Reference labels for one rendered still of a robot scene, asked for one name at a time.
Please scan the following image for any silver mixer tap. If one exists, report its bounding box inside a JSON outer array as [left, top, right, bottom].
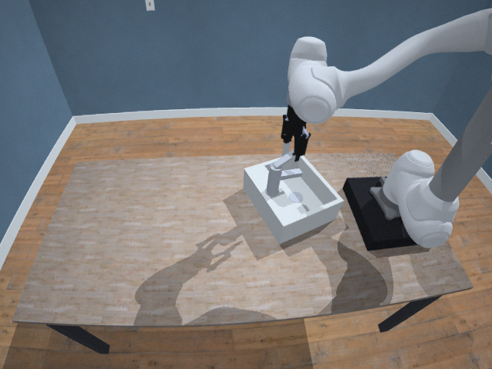
[[265, 150, 303, 197]]

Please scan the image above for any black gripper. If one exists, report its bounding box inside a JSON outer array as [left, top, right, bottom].
[[281, 106, 311, 168]]

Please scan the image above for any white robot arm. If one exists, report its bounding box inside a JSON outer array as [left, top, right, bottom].
[[287, 8, 492, 248]]

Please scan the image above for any white rectangular sink basin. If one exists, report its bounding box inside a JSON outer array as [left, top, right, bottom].
[[243, 156, 344, 244]]

